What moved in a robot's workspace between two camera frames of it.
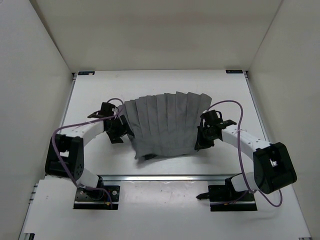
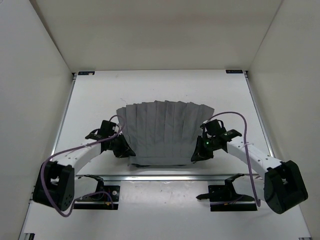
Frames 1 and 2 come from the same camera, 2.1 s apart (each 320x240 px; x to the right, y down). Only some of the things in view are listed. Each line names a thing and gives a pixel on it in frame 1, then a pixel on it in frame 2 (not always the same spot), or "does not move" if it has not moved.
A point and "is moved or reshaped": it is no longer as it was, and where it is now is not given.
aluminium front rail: x=163 y=178 does not move
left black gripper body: x=118 y=129 → x=118 y=145
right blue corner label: x=234 y=71 does not move
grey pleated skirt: x=166 y=124 is moved or reshaped
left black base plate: x=104 y=198 does not move
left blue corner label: x=86 y=73 does not move
